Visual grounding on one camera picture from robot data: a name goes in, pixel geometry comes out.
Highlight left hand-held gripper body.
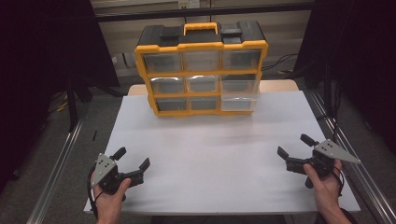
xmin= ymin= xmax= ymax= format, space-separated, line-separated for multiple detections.
xmin=91 ymin=152 xmax=145 ymax=201

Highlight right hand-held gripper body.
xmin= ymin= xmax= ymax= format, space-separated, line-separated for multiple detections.
xmin=285 ymin=138 xmax=362 ymax=189

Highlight person's left hand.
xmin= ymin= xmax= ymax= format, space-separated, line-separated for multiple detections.
xmin=90 ymin=176 xmax=133 ymax=219

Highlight person's right hand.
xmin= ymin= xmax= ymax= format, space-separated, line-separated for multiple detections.
xmin=303 ymin=159 xmax=344 ymax=213

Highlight white table sheet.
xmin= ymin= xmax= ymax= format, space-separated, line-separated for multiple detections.
xmin=83 ymin=90 xmax=361 ymax=216

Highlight clear plastic drawer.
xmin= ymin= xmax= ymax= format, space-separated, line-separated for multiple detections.
xmin=220 ymin=74 xmax=261 ymax=112

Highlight black curtain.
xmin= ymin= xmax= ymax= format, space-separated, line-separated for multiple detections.
xmin=0 ymin=0 xmax=121 ymax=190
xmin=293 ymin=0 xmax=396 ymax=155

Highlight set of clear drawers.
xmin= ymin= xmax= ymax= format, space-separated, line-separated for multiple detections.
xmin=142 ymin=49 xmax=262 ymax=112

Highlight yellow black drawer organizer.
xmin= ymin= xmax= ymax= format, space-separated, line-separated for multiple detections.
xmin=134 ymin=20 xmax=269 ymax=118

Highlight black horizontal bar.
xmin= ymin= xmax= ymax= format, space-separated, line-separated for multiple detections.
xmin=92 ymin=2 xmax=316 ymax=23

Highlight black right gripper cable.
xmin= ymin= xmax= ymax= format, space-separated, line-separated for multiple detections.
xmin=332 ymin=166 xmax=346 ymax=198

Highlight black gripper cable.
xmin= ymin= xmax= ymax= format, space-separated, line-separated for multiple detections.
xmin=86 ymin=166 xmax=104 ymax=220
xmin=332 ymin=166 xmax=346 ymax=198

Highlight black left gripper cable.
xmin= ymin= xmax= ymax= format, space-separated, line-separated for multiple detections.
xmin=86 ymin=166 xmax=104 ymax=220

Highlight aluminium floor rail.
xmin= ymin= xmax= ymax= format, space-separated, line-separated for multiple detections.
xmin=306 ymin=89 xmax=396 ymax=224
xmin=26 ymin=119 xmax=86 ymax=224

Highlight black stand post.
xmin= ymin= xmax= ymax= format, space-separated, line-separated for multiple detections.
xmin=65 ymin=73 xmax=79 ymax=133

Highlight yellow floor cable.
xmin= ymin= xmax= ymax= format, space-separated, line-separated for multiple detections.
xmin=55 ymin=94 xmax=70 ymax=114

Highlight black floor cables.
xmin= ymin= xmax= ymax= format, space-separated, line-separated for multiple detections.
xmin=261 ymin=53 xmax=301 ymax=77

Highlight white wall outlet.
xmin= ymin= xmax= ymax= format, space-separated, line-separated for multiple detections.
xmin=177 ymin=0 xmax=201 ymax=9

